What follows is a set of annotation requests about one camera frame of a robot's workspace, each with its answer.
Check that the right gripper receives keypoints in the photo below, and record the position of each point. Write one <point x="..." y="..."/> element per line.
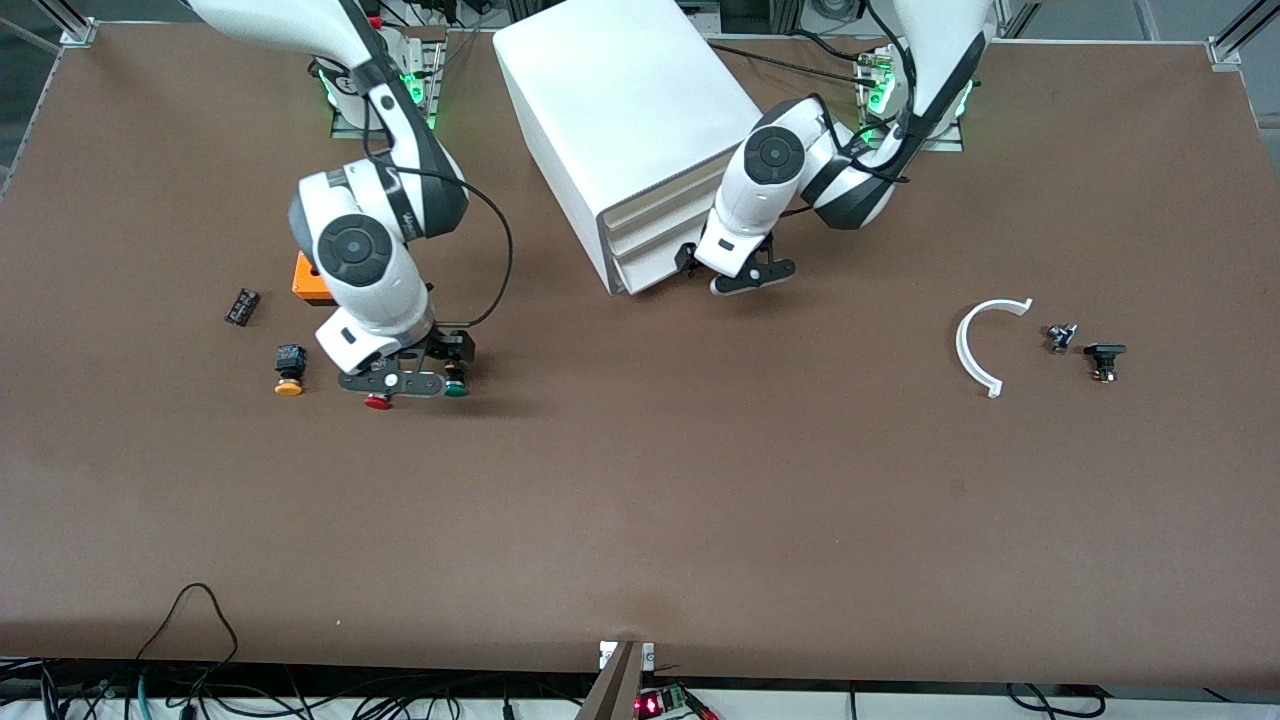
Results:
<point x="453" y="346"/>

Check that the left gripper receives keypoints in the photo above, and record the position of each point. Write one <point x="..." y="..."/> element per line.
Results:
<point x="688" y="257"/>

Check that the green push button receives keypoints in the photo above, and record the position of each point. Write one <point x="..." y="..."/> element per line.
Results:
<point x="456" y="388"/>

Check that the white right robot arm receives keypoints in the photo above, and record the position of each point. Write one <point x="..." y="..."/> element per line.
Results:
<point x="350" y="250"/>

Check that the red mushroom push button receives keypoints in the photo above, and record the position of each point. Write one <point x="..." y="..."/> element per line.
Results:
<point x="378" y="402"/>

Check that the orange button box black base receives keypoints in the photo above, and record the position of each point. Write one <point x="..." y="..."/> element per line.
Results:
<point x="305" y="280"/>

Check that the yellow mushroom push button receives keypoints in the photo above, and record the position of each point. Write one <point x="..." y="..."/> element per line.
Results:
<point x="289" y="370"/>

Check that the small dark terminal block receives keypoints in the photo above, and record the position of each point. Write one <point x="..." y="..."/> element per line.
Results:
<point x="242" y="307"/>

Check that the white curved plastic arc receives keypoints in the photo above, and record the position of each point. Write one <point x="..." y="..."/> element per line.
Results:
<point x="962" y="340"/>

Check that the aluminium profile bar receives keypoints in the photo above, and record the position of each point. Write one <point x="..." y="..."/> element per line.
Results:
<point x="620" y="690"/>

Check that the small black silver part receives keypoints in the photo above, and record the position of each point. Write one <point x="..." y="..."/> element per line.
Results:
<point x="1060" y="337"/>

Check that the circuit board with red light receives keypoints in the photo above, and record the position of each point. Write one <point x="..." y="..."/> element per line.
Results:
<point x="655" y="703"/>

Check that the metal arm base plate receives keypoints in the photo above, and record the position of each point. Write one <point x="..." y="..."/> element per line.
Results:
<point x="340" y="125"/>
<point x="945" y="143"/>

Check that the black flat-headed switch part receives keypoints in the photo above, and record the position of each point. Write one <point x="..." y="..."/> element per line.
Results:
<point x="1104" y="352"/>

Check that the aluminium corner bracket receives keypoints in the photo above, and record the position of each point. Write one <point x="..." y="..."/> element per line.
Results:
<point x="78" y="30"/>
<point x="1225" y="50"/>

